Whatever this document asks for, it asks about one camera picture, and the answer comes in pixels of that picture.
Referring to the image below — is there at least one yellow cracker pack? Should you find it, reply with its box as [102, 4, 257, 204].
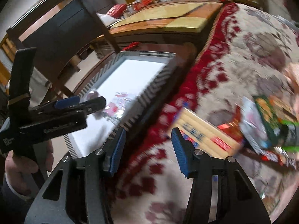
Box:
[167, 108, 242, 159]

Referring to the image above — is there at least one red snack packet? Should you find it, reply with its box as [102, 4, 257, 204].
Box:
[217, 105, 244, 145]

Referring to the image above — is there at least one white pink rice snack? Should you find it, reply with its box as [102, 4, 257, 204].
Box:
[239, 97, 271, 154]

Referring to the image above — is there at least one person's left hand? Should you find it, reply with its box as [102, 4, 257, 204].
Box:
[4, 139, 54, 196]

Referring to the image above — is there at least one striped white cardboard box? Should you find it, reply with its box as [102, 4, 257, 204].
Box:
[64, 51, 176, 158]

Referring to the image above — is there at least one dark wooden chair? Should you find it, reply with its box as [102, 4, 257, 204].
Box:
[7, 0, 120, 97]

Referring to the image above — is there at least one Nescafe coffee stick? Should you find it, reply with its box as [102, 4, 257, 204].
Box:
[259, 150, 298, 171]

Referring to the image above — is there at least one green snack packet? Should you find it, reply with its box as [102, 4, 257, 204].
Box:
[253, 95, 298, 152]

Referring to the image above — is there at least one floral red beige blanket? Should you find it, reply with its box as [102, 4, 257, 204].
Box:
[112, 3, 298, 223]

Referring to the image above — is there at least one wooden coffee table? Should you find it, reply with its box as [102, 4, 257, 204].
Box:
[109, 0, 223, 50]

